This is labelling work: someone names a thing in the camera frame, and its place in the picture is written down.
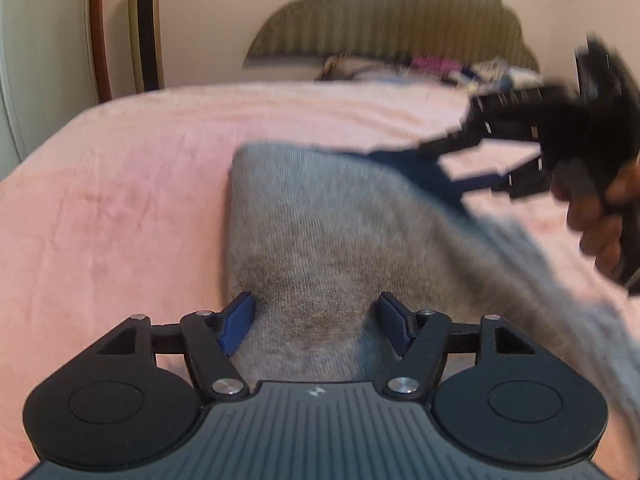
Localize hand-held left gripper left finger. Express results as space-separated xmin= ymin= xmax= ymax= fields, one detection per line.
xmin=95 ymin=291 xmax=257 ymax=404

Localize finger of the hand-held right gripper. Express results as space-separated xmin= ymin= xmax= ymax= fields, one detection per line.
xmin=440 ymin=157 xmax=553 ymax=204
xmin=417 ymin=85 xmax=576 ymax=159

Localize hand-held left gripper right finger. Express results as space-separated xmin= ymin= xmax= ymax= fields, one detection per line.
xmin=377 ymin=291 xmax=539 ymax=403

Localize grey knit sweater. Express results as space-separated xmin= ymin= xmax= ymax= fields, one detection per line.
xmin=222 ymin=142 xmax=640 ymax=480

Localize pile of colourful clothes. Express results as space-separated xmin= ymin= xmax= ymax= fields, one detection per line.
xmin=410 ymin=55 xmax=545 ymax=95

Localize person's right hand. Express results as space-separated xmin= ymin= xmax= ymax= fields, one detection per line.
xmin=565 ymin=160 xmax=640 ymax=281

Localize olive upholstered headboard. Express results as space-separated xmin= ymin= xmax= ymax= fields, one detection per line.
xmin=242 ymin=0 xmax=543 ymax=74

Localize patterned beige pillow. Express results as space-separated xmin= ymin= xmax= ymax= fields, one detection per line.
xmin=315 ymin=54 xmax=416 ymax=82

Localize pink bed sheet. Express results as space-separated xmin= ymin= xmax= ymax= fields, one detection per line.
xmin=0 ymin=79 xmax=640 ymax=480

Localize gold black standing air conditioner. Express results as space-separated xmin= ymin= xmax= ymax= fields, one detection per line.
xmin=120 ymin=0 xmax=166 ymax=94

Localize white wardrobe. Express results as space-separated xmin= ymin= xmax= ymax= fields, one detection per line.
xmin=0 ymin=0 xmax=97 ymax=163

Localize brown wooden door frame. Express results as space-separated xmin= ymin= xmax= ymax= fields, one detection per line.
xmin=88 ymin=0 xmax=114 ymax=104

